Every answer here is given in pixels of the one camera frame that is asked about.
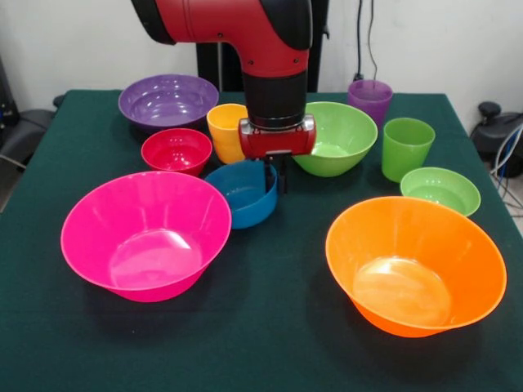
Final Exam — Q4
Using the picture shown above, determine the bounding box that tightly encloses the purple cup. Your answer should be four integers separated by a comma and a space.
347, 78, 394, 131

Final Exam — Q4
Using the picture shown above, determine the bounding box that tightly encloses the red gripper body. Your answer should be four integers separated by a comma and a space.
239, 123, 318, 163

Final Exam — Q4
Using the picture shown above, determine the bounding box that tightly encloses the black wall cable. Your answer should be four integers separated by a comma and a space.
355, 0, 364, 77
367, 0, 379, 82

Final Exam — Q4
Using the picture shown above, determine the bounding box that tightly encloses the medium green bowl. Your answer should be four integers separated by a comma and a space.
290, 101, 379, 178

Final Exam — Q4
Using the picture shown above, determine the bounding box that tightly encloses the small red bowl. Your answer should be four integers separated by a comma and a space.
141, 127, 214, 177

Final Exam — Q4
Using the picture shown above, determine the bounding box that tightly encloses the yellow cup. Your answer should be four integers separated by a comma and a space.
206, 103, 248, 165

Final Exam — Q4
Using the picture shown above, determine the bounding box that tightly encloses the dark green tablecloth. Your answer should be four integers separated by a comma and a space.
0, 88, 523, 392

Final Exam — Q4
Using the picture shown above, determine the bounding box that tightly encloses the large orange bowl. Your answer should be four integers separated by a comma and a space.
324, 195, 508, 339

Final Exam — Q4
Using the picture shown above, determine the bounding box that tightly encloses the green cup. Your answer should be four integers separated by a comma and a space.
381, 117, 436, 184

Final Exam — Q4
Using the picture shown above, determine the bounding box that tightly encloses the purple bowl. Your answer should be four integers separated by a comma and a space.
118, 73, 221, 134

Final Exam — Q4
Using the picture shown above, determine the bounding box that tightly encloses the large pink bowl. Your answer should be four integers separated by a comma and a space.
60, 171, 233, 304

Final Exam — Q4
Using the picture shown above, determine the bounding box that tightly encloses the black robot column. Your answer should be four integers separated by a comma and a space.
195, 0, 331, 93

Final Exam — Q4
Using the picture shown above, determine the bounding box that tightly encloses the small green bowl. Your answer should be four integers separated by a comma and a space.
400, 166, 482, 217

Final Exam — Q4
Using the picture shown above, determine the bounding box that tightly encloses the small blue bowl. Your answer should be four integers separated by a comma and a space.
203, 159, 280, 230

